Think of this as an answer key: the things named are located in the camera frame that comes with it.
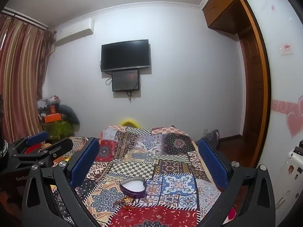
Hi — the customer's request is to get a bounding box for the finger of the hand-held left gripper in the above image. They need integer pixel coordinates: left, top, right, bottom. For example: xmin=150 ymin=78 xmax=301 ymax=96
xmin=12 ymin=131 xmax=49 ymax=152
xmin=15 ymin=138 xmax=74 ymax=168

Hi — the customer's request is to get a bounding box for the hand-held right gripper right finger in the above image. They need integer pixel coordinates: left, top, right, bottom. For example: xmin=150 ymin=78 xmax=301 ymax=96
xmin=196 ymin=138 xmax=283 ymax=227

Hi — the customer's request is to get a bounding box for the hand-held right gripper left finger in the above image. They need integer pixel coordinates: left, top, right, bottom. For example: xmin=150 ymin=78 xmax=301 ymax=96
xmin=21 ymin=137 xmax=105 ymax=227

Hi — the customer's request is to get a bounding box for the purple heart-shaped tin box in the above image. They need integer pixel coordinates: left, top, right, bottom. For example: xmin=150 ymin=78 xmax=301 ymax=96
xmin=119 ymin=177 xmax=147 ymax=198

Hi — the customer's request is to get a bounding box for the black jewelry stand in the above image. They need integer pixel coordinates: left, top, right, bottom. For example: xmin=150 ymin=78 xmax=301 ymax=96
xmin=0 ymin=94 xmax=10 ymax=168

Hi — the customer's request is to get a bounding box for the green cloth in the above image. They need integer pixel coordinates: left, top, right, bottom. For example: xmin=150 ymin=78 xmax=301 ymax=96
xmin=42 ymin=120 xmax=73 ymax=140

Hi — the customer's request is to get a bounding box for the orange box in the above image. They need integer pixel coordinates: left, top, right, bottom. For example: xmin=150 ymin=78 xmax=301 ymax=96
xmin=45 ymin=114 xmax=62 ymax=124

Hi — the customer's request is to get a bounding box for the dark grey bag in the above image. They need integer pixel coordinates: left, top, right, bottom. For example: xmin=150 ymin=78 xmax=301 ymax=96
xmin=201 ymin=129 xmax=220 ymax=150

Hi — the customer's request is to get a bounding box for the dark round bag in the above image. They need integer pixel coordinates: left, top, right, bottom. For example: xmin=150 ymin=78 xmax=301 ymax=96
xmin=58 ymin=104 xmax=80 ymax=133

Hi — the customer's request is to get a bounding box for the pile of household clutter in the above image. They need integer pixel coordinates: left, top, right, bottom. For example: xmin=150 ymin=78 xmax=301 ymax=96
xmin=36 ymin=95 xmax=63 ymax=118

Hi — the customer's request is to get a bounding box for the patchwork printed blanket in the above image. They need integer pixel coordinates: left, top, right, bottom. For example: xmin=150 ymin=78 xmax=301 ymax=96
xmin=51 ymin=124 xmax=223 ymax=227

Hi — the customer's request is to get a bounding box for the yellow plastic object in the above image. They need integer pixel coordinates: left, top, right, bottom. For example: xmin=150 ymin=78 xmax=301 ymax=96
xmin=120 ymin=117 xmax=141 ymax=127

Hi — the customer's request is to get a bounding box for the striped brown curtain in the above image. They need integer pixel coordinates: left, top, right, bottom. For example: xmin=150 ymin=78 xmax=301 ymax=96
xmin=0 ymin=13 xmax=56 ymax=145

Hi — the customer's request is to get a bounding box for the pink heart sticker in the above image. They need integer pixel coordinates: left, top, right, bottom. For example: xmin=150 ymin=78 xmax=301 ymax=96
xmin=285 ymin=112 xmax=303 ymax=139

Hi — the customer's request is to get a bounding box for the pink band sticker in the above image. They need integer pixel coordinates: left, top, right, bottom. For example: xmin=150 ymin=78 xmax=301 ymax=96
xmin=271 ymin=98 xmax=303 ymax=114

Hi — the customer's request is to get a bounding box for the white sliding wardrobe door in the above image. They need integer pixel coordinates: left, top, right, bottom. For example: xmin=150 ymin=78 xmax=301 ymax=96
xmin=244 ymin=0 xmax=303 ymax=227

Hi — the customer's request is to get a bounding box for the white air conditioner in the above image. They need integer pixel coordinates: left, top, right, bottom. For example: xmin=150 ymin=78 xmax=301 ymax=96
xmin=55 ymin=18 xmax=94 ymax=46

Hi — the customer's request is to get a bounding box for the wooden overhead cabinet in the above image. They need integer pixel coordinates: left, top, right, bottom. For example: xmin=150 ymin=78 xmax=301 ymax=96
xmin=202 ymin=0 xmax=257 ymax=35

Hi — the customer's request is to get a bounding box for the silver beaded bracelet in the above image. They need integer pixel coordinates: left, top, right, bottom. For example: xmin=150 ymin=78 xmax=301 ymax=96
xmin=1 ymin=140 xmax=9 ymax=158

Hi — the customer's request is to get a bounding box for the wooden door frame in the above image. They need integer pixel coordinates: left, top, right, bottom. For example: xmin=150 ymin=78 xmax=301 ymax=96
xmin=237 ymin=0 xmax=272 ymax=169

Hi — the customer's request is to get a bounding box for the small black wall monitor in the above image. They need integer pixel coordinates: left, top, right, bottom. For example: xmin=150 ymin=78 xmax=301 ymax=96
xmin=112 ymin=70 xmax=141 ymax=92

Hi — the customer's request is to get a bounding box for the black wall television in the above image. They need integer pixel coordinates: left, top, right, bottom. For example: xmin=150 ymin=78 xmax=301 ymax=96
xmin=101 ymin=39 xmax=151 ymax=72

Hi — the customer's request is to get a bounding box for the white curtain rail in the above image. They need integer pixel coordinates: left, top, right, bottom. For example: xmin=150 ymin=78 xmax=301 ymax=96
xmin=1 ymin=8 xmax=55 ymax=32

